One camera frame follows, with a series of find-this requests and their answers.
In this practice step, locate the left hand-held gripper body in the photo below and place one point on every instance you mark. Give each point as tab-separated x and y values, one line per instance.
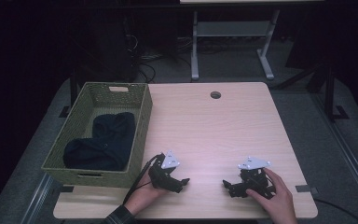
161	177

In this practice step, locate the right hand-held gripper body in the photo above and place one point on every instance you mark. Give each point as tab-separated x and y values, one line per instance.
253	179

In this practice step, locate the green woven basket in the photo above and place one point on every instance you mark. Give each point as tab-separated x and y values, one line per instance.
143	124

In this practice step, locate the dark cloth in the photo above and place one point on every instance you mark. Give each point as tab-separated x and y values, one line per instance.
105	146

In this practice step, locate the person's left hand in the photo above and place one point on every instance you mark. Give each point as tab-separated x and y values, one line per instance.
143	196

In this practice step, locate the person's right hand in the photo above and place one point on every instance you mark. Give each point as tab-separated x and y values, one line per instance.
281	202

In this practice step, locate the grey tape strip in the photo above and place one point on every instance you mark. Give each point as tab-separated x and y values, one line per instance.
306	188

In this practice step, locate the black tape strip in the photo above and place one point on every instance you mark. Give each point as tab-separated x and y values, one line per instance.
67	189

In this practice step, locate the black metal stand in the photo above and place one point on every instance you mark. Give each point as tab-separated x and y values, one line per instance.
329	93

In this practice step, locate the aluminium floor rail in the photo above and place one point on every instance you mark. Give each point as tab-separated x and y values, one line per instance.
38	199
348	155

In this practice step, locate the white metal desk frame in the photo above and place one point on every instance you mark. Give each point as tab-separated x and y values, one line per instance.
230	28

